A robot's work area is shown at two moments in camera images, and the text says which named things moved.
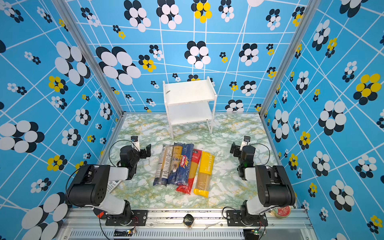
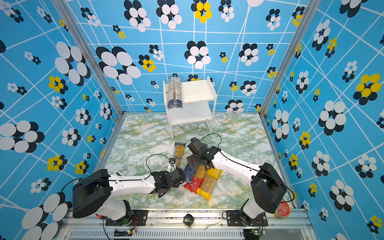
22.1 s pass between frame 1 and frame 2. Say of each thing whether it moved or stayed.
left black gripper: moved
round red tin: stayed
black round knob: stayed
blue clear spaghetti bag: stayed
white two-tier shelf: stayed
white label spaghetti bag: moved
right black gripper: moved
